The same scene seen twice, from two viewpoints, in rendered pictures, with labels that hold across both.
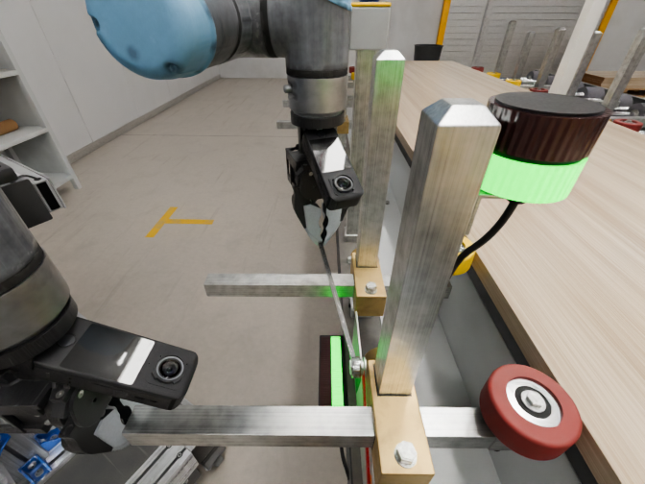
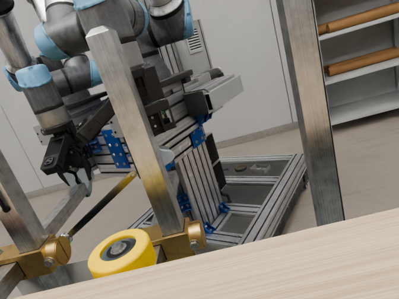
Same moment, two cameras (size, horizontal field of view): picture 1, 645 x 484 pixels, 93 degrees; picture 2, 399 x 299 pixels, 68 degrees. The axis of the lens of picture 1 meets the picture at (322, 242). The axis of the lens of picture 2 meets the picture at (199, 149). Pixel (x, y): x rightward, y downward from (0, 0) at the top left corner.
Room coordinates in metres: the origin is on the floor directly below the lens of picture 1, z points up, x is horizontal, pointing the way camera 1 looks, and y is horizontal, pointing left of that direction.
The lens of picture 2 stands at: (0.56, -0.52, 1.11)
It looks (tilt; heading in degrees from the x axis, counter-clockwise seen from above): 19 degrees down; 96
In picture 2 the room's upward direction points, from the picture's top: 17 degrees counter-clockwise
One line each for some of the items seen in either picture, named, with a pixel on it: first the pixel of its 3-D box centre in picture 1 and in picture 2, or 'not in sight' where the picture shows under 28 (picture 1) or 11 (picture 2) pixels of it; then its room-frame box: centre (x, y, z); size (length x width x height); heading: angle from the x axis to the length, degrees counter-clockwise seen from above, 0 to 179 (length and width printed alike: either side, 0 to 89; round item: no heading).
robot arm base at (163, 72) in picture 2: not in sight; (147, 68); (0.36, 0.58, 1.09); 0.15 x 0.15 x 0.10
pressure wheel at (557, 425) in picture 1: (513, 424); not in sight; (0.14, -0.20, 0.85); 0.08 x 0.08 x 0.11
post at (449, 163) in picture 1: (398, 350); (19, 218); (0.19, -0.08, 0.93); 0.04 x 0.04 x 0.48; 0
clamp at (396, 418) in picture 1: (394, 410); (28, 259); (0.16, -0.08, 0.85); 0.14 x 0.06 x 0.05; 0
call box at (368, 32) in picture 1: (367, 28); not in sight; (0.70, -0.08, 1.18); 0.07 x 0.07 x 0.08; 0
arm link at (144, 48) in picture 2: not in sight; (138, 34); (0.37, 0.58, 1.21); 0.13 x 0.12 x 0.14; 173
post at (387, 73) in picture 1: (370, 217); (156, 180); (0.44, -0.08, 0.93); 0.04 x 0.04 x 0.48; 0
